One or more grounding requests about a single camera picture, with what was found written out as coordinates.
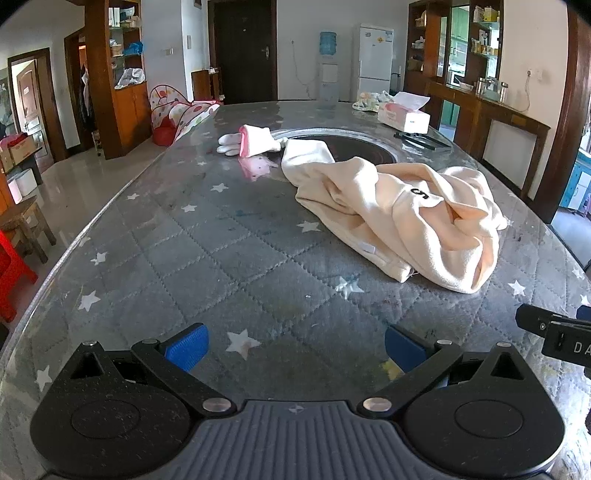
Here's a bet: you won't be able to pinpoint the brown interior door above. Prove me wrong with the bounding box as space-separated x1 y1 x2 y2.
8 47 56 162

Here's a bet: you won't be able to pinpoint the pink and white glove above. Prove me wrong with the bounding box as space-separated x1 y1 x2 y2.
217 124 289 158

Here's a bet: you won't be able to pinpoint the white tissue box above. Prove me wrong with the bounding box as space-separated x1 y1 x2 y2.
377 91 432 134

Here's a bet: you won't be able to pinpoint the cream sweatshirt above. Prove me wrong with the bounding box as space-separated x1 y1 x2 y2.
281 138 509 295

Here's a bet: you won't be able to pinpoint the polka dot play tent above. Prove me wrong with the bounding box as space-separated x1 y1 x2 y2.
148 84 221 147

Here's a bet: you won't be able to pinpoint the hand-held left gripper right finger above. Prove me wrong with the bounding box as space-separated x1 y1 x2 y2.
358 324 529 414

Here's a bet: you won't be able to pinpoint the small wooden cabinet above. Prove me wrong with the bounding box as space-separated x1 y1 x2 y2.
191 68 222 102

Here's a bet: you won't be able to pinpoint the floral cloth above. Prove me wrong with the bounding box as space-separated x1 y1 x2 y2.
352 90 395 112

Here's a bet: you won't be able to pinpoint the wooden door frame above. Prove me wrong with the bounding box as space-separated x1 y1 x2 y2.
536 9 591 223

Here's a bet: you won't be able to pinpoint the dark entrance door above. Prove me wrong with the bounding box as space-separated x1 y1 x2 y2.
208 0 279 105

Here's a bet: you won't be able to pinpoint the white plastic bag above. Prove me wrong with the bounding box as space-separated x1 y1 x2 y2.
115 68 146 89

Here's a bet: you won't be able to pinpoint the grey star quilted table cover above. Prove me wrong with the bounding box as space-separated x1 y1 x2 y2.
0 99 591 480

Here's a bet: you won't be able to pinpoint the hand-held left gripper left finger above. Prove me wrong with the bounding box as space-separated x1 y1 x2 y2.
65 323 236 414

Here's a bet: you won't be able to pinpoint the wooden stool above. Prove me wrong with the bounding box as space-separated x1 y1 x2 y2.
0 196 57 265

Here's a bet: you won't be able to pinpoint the round recessed cooktop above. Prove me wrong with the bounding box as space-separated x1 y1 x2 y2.
270 128 402 167

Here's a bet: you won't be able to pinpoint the wooden display shelf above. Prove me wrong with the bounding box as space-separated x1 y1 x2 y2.
406 0 504 93

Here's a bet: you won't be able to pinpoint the cardboard box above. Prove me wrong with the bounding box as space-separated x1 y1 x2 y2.
0 134 37 172

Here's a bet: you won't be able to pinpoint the hanging dark clothes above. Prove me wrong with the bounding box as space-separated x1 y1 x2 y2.
78 62 95 139

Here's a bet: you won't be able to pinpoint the wooden console table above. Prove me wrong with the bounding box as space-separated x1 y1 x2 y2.
427 78 552 200

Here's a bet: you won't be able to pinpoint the white refrigerator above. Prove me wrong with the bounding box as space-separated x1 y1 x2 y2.
358 24 394 100

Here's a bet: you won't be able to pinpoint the white water dispenser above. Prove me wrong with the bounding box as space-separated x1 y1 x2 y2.
318 58 340 109

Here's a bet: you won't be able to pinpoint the wooden shelf cabinet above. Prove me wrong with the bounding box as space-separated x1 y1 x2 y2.
83 0 153 160

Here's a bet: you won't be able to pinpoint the red plastic stool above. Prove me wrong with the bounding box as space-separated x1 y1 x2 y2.
0 230 38 324

